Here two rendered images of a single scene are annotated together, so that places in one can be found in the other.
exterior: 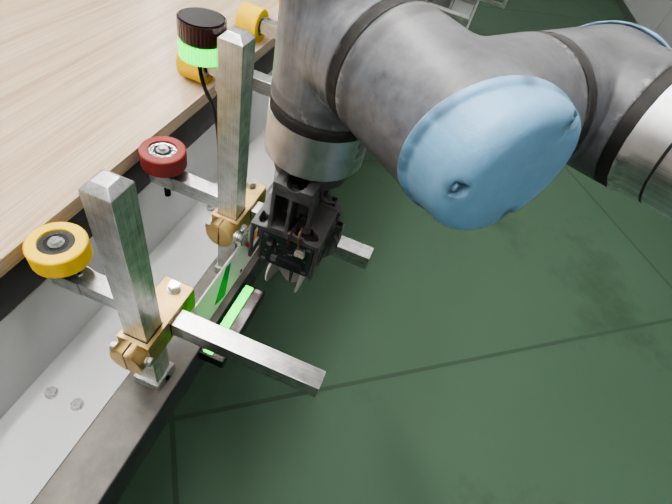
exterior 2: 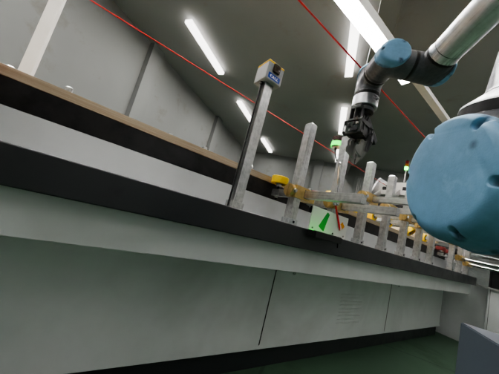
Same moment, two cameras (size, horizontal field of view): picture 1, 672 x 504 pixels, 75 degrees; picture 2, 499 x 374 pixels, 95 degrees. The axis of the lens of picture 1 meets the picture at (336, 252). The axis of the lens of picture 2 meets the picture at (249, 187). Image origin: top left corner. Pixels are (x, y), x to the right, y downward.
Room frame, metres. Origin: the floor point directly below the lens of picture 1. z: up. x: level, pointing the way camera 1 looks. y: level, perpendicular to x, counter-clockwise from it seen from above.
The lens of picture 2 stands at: (-0.45, -0.35, 0.67)
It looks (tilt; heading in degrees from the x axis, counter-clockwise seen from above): 8 degrees up; 50
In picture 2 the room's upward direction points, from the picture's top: 15 degrees clockwise
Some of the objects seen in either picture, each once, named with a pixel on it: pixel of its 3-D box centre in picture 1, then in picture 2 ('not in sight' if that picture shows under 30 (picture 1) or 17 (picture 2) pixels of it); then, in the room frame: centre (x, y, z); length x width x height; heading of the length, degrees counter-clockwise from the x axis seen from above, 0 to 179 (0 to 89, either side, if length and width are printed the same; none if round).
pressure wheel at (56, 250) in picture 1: (65, 265); (278, 188); (0.33, 0.38, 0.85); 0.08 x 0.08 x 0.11
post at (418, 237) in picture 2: not in sight; (418, 235); (1.51, 0.08, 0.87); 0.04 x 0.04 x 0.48; 83
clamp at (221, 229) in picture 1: (235, 211); (336, 205); (0.54, 0.20, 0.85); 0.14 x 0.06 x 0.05; 173
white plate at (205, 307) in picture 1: (234, 269); (330, 223); (0.48, 0.17, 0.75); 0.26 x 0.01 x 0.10; 173
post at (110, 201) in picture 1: (140, 315); (298, 178); (0.27, 0.22, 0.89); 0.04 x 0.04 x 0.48; 83
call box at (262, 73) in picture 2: not in sight; (268, 77); (0.01, 0.25, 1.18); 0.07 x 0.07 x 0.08; 83
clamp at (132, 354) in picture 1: (155, 324); (299, 194); (0.29, 0.22, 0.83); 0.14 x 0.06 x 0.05; 173
